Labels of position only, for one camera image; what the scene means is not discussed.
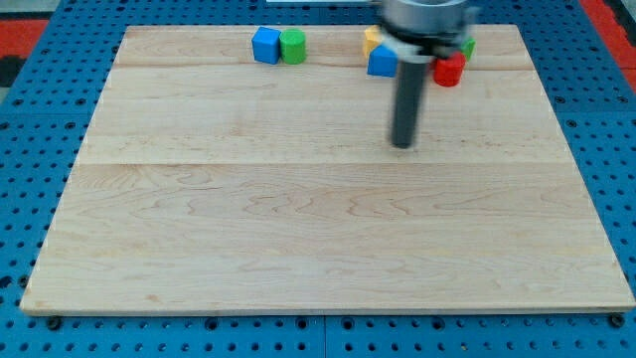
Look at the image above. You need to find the green block behind rod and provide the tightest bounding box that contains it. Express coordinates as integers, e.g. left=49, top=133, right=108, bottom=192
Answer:
left=460, top=37, right=476, bottom=62

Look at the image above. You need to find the light wooden board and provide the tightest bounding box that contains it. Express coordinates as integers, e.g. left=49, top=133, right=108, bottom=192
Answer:
left=21, top=25, right=635, bottom=316

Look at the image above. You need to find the green cylinder block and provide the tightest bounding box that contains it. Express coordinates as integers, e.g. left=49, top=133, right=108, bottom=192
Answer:
left=279, top=28, right=306, bottom=65

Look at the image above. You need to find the blue pentagon block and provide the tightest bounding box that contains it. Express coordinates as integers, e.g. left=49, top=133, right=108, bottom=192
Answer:
left=367, top=45, right=398, bottom=78

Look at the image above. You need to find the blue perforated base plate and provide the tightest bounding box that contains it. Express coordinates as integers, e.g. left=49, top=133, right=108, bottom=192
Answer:
left=1, top=1, right=635, bottom=357

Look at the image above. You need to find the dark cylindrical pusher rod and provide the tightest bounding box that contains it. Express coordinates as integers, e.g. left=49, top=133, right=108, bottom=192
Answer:
left=390, top=60, right=429, bottom=149

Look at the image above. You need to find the blue cube block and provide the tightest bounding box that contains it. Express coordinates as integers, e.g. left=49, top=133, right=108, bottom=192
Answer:
left=251, top=27, right=281, bottom=65

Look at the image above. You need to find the red hexagon block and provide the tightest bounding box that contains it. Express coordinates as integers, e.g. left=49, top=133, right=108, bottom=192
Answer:
left=433, top=52, right=466, bottom=88

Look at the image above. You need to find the yellow block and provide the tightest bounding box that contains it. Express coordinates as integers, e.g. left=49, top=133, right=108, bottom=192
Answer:
left=362, top=25, right=382, bottom=59

